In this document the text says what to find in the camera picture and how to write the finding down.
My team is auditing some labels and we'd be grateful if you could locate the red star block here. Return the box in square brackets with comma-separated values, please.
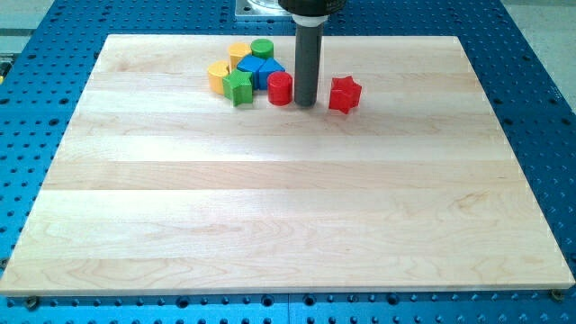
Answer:
[328, 76, 362, 114]

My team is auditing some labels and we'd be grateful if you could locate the black robot arm end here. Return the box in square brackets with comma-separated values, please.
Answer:
[278, 0, 347, 17]

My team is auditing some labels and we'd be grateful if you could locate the green star block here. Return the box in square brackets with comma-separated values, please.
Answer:
[222, 69, 253, 106]

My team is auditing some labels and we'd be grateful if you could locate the blue triangle block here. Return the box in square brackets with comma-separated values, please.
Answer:
[257, 58, 285, 90]

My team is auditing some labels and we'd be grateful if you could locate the red cylinder block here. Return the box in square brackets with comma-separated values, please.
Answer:
[267, 71, 293, 106]

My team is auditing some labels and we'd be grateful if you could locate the blue cube block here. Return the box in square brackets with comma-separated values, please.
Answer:
[237, 55, 266, 90]

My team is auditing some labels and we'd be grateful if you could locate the light wooden board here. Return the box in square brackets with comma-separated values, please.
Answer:
[1, 34, 574, 296]

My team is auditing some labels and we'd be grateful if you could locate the yellow half-round block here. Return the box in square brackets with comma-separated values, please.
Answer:
[207, 60, 230, 95]

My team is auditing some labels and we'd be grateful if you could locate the green cylinder block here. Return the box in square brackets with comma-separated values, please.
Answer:
[250, 39, 275, 59]

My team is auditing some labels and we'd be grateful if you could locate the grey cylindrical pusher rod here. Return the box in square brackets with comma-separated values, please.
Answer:
[292, 14, 327, 107]

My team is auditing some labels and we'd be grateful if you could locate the left board clamp screw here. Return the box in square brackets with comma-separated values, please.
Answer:
[23, 296, 40, 311]

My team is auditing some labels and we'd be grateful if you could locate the board clamp screw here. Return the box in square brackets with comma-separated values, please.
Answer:
[23, 296, 40, 311]
[549, 290, 564, 302]

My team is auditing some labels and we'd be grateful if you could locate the right board clamp screw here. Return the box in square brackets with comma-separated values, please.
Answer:
[549, 290, 564, 302]

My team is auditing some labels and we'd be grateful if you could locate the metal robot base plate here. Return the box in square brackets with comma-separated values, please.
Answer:
[235, 0, 290, 18]

